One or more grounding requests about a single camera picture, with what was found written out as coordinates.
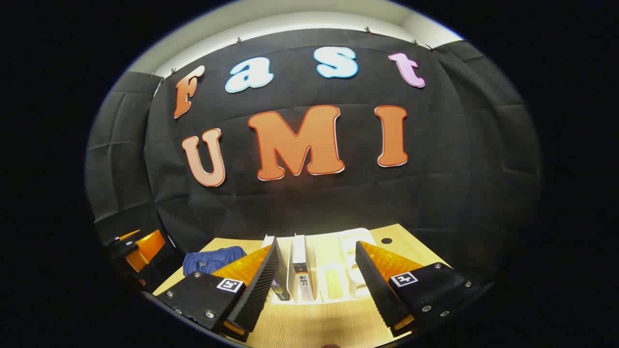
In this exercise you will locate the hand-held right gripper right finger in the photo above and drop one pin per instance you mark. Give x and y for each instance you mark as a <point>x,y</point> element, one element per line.
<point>375,285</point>

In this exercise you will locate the blue cover book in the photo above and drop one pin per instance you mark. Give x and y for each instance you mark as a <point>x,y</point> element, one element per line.
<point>282,290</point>

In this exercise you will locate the grey cover book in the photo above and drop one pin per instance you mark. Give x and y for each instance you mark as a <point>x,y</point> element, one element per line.
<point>302,270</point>

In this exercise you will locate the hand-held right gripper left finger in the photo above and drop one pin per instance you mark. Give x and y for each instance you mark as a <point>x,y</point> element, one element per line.
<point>261,285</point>

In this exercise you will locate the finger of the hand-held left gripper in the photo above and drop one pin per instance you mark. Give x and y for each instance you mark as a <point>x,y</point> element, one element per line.
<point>150,246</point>
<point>122,246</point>

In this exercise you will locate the white bookshelf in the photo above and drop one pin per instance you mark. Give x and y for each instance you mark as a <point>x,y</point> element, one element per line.
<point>333,282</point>

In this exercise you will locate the black backdrop cloth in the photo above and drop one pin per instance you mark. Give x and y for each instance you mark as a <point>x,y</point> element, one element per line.
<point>300,203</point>

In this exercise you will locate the blue schoolbag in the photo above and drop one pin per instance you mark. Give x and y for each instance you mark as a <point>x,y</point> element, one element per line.
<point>213,261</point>

